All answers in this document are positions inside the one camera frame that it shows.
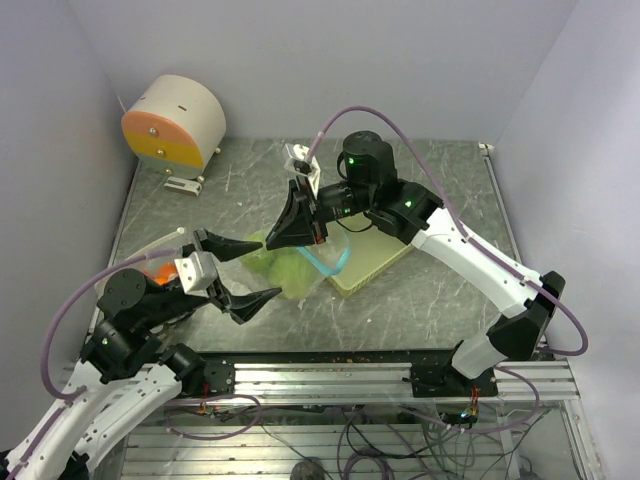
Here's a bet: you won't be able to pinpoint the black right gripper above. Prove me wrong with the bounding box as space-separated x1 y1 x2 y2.
265 174 375 249

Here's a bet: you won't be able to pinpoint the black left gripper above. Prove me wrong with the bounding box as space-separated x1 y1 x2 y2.
141 227 281 327

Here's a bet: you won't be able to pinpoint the clear blue-zipper plastic bag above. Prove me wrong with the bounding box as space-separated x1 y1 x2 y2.
240 223 351 301

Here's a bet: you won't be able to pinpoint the clear polka dot zip bag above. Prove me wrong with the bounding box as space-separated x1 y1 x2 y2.
118 227 191 281

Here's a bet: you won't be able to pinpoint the light green cabbage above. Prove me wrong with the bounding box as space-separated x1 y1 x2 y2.
240 230 280 276

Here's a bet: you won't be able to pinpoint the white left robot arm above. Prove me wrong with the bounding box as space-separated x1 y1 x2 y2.
1 229 280 479

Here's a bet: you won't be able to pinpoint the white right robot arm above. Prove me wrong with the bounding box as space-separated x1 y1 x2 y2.
266 131 565 396

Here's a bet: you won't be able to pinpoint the pale green plastic basket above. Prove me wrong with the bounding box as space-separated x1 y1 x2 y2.
328 229 413 297

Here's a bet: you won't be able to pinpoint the round cream drawer cabinet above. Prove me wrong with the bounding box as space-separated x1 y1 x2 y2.
121 74 227 180

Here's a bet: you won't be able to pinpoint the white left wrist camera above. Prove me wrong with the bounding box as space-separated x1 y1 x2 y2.
174 251 218 296

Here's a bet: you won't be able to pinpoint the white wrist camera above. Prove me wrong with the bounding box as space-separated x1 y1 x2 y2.
174 251 218 296
282 143 321 198

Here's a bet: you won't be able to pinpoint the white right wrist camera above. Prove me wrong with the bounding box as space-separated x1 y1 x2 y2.
282 143 321 198

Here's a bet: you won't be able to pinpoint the aluminium rail base frame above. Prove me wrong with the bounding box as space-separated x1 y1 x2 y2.
172 349 579 406

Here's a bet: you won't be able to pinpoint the small white metal bracket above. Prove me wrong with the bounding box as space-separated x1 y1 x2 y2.
164 176 202 197

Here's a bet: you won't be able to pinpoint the loose cables under table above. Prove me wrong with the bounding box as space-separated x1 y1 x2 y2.
164 389 556 480

